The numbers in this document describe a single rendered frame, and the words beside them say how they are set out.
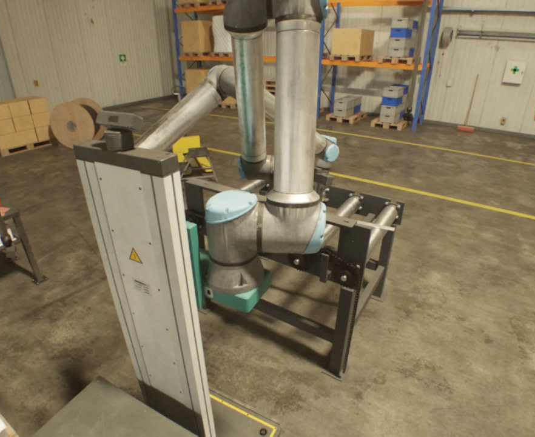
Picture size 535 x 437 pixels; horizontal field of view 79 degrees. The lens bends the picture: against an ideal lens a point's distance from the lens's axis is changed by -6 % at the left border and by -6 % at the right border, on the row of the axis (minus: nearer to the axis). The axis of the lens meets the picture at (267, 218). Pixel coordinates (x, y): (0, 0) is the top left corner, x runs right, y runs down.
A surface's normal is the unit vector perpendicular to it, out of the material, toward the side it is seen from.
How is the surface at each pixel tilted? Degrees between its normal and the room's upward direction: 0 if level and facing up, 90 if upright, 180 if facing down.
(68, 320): 0
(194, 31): 90
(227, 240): 90
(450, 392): 0
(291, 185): 80
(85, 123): 90
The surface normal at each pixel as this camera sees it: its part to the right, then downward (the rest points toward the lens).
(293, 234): -0.07, 0.31
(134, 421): 0.00, -0.88
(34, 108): 0.81, 0.28
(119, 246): -0.47, 0.41
